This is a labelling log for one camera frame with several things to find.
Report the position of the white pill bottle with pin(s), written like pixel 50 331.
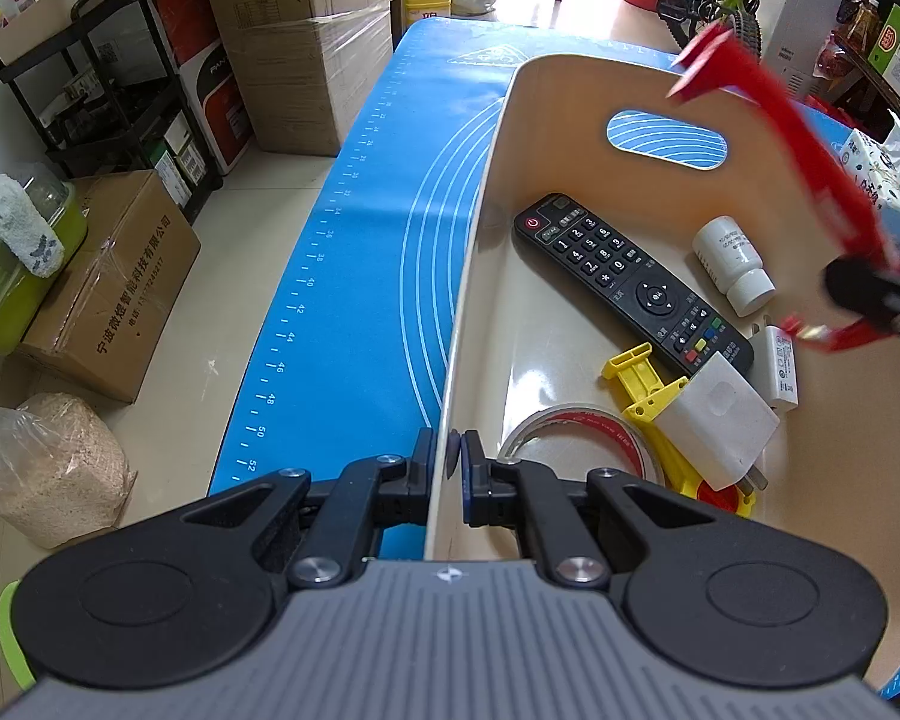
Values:
pixel 731 259

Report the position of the blue silicone mat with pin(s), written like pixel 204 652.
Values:
pixel 375 240

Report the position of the white appliance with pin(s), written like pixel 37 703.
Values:
pixel 817 22

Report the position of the cream plastic storage bin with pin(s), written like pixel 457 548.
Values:
pixel 570 150

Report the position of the red plastic tool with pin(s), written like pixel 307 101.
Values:
pixel 795 135

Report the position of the clear bag of grain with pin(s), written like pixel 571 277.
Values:
pixel 52 472

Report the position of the amber bottle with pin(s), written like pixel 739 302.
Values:
pixel 862 26

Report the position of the green children's bicycle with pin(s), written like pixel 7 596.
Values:
pixel 727 0

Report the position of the yellow toy tool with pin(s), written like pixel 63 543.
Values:
pixel 634 382

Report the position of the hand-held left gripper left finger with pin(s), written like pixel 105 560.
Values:
pixel 425 469

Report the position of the black remote control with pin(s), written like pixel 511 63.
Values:
pixel 622 270

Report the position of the large white charger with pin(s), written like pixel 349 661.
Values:
pixel 720 420

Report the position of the tissue pack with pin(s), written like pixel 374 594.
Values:
pixel 881 165

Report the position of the large wrapped cardboard box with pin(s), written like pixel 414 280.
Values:
pixel 300 52

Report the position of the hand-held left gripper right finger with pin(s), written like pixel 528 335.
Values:
pixel 469 480

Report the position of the red and white appliance box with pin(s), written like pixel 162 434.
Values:
pixel 217 105

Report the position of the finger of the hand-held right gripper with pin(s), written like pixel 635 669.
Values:
pixel 866 292

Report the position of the open cardboard box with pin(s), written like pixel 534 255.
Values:
pixel 52 22

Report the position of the black shelf cart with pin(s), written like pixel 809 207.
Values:
pixel 127 112

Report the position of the white and grey towel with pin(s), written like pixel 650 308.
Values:
pixel 19 229

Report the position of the printed cardboard box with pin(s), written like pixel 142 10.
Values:
pixel 112 292

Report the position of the red and white tape roll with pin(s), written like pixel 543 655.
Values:
pixel 570 412

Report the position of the green container with clear lid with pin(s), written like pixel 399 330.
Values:
pixel 15 300

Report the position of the small white charger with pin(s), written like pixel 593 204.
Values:
pixel 782 367

